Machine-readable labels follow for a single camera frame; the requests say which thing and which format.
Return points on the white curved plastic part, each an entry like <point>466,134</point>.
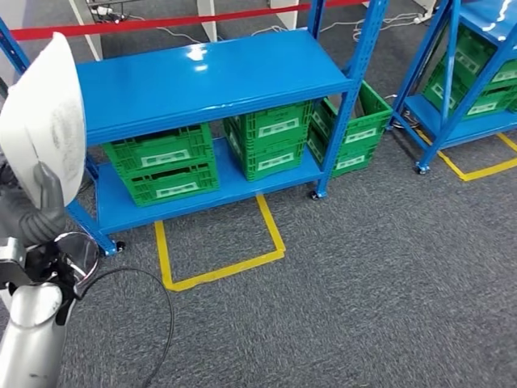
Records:
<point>40,107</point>

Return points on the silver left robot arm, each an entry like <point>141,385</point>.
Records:
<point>32,342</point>

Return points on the blue metal shelf rack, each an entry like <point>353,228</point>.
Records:
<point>201,80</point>
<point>476,16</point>

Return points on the white desk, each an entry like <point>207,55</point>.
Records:
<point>284,13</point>
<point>207,21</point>

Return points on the chrome round stool base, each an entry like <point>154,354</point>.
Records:
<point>81,254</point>

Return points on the red floor tape line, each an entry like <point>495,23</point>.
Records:
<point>121,24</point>

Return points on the black power strip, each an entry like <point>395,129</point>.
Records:
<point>103,10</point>

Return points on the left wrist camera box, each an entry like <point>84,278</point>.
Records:
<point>10,262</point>

